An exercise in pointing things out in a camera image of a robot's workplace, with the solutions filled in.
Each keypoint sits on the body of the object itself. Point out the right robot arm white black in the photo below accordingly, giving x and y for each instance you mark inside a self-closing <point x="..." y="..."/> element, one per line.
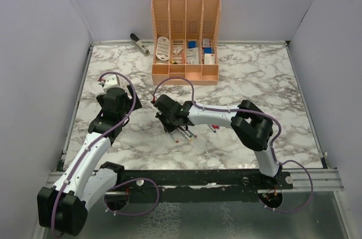
<point x="253" y="127"/>

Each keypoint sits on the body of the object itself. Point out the blue eraser box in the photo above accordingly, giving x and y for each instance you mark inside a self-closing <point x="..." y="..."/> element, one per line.
<point x="192" y="44"/>

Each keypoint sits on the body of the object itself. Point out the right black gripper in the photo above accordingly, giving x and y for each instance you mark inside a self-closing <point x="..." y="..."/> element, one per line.
<point x="168" y="129"/>

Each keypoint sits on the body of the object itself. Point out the white label box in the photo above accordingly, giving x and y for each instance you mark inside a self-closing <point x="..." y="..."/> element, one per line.
<point x="209" y="59"/>

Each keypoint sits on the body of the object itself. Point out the white paper packet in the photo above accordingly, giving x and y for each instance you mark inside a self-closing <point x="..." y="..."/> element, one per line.
<point x="192" y="56"/>

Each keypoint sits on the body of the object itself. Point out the red marker pen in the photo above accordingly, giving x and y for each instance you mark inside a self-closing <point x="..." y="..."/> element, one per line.
<point x="173" y="137"/>

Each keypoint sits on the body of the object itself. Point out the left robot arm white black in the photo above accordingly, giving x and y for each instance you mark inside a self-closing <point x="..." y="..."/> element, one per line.
<point x="65" y="205"/>

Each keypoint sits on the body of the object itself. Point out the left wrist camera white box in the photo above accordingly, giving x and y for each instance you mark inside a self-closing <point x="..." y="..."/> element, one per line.
<point x="110" y="82"/>

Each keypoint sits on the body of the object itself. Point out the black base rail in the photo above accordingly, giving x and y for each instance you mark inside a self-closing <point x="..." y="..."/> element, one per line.
<point x="192" y="186"/>

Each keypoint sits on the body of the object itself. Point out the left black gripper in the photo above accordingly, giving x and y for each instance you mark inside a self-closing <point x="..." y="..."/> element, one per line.
<point x="130" y="101"/>

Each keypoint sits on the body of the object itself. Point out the yellow tip pen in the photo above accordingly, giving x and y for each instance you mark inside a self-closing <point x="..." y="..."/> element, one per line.
<point x="185" y="135"/>

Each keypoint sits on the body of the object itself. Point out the orange desk organizer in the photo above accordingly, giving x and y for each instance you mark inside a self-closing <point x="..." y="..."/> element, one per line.
<point x="182" y="21"/>

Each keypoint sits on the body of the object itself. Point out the black grey stapler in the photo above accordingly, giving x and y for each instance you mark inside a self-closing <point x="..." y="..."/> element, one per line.
<point x="139" y="44"/>

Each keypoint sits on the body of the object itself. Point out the oval barcode card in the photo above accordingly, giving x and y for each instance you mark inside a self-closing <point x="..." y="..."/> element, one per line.
<point x="163" y="49"/>

